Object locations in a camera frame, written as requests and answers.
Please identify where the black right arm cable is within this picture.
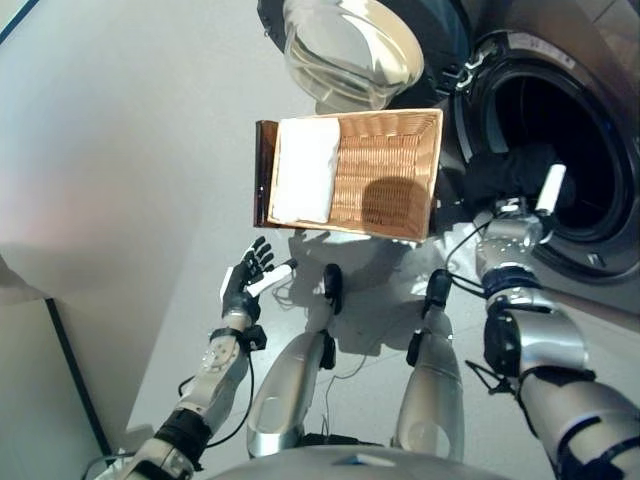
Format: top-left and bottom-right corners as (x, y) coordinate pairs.
(443, 219), (502, 301)

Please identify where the black cloth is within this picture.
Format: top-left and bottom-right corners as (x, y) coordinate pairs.
(467, 143), (557, 207)

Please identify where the round glass washer door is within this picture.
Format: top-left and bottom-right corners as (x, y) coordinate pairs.
(257, 0), (475, 112)

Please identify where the thin floor cable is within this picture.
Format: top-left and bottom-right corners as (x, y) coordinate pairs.
(321, 348), (370, 437)

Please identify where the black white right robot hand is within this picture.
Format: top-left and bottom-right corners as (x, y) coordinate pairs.
(492, 162), (569, 222)

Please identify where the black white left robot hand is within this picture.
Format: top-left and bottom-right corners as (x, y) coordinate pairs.
(219, 236), (298, 324)

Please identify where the rectangular wicker laundry basket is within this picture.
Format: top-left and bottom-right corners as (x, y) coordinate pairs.
(266, 107), (445, 245)

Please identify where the dark grey washing machine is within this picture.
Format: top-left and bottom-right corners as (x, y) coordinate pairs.
(439, 0), (640, 321)

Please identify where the grey robot torso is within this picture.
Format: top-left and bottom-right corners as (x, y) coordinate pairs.
(209, 432), (516, 480)

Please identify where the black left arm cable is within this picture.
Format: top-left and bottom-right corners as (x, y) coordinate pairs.
(177, 347), (257, 449)

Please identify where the dark brown wooden stool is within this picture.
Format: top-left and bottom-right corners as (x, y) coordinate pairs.
(253, 119), (282, 230)

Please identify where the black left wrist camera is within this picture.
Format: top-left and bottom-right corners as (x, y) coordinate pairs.
(244, 324), (268, 352)

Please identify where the silver left robot leg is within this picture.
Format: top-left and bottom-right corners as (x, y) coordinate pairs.
(247, 263), (345, 460)

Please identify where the white cloth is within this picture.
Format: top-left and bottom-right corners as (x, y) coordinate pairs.
(272, 117), (343, 225)

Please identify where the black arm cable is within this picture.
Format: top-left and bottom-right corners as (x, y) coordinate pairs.
(177, 347), (257, 449)
(443, 219), (502, 301)

